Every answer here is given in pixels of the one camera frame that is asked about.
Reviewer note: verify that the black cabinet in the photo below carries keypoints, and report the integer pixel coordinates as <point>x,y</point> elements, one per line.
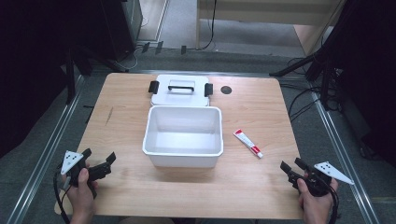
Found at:
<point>121,28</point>

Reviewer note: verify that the white plastic storage box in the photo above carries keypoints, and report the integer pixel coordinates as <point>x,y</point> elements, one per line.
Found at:
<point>183,146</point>

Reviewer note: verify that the black round table grommet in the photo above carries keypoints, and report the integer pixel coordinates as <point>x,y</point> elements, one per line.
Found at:
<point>226,90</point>

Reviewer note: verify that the person's right hand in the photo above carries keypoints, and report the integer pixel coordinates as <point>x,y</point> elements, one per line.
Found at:
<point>316,203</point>

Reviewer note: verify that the white box lid black latches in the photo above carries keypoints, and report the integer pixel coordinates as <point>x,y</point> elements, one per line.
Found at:
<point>180,98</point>

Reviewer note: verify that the person's left hand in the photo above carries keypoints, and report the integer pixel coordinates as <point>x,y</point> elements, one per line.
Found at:
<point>81,193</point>

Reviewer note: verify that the white red ointment tube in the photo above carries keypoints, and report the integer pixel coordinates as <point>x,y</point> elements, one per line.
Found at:
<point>248,142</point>

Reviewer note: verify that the black tripod stand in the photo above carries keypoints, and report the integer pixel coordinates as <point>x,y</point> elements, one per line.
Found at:
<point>314,60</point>

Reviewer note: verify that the metal floor rail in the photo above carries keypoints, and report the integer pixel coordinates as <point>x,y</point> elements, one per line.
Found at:
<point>339,152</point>
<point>46,152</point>

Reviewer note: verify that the light wooden furniture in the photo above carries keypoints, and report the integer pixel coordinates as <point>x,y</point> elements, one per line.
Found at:
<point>308,29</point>

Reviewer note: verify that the black metal stand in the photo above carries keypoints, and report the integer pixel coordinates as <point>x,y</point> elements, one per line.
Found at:
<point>70,81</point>

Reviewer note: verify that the dark curtain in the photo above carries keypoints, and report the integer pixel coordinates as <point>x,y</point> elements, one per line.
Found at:
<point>373,77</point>
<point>31,62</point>

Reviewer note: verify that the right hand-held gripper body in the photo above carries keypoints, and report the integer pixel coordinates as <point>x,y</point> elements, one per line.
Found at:
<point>314,182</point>

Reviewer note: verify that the small black floor block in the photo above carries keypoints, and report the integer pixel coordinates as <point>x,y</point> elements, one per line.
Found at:
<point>183,49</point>
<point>145,47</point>
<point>159,47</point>

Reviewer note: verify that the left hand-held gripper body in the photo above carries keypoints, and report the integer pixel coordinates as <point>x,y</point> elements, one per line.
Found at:
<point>93,172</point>

